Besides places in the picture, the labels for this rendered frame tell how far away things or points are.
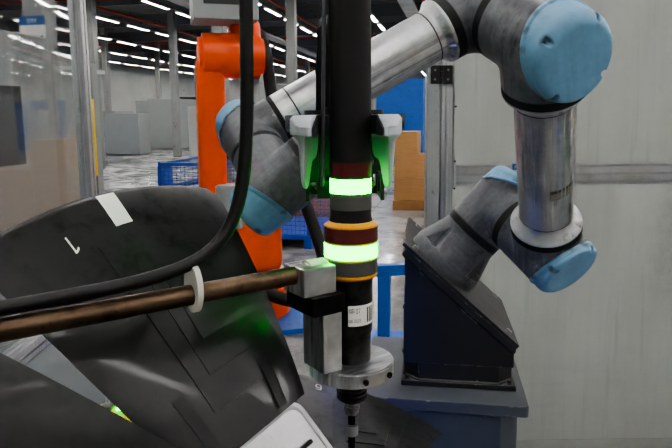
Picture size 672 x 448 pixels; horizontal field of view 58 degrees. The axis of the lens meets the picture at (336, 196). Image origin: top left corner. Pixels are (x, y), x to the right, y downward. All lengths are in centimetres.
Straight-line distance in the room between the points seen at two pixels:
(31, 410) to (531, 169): 81
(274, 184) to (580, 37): 40
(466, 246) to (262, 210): 53
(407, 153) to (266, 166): 896
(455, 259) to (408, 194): 863
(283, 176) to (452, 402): 60
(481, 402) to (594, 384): 157
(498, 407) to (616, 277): 151
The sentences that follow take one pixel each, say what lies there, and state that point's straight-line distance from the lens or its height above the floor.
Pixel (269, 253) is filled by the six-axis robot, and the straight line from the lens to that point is 437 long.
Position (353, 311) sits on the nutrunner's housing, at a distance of 49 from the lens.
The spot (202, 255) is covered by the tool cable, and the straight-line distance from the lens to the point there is 43.
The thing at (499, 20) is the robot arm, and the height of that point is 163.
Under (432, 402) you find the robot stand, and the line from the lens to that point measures 116.
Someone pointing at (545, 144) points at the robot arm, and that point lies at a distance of 91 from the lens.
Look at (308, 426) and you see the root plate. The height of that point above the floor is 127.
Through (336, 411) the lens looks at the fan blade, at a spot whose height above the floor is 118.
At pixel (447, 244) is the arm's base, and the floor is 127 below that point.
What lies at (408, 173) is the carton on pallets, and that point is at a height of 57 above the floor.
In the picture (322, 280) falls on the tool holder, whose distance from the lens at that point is 47.
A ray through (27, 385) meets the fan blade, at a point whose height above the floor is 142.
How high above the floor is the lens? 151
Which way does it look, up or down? 8 degrees down
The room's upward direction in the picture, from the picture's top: 1 degrees counter-clockwise
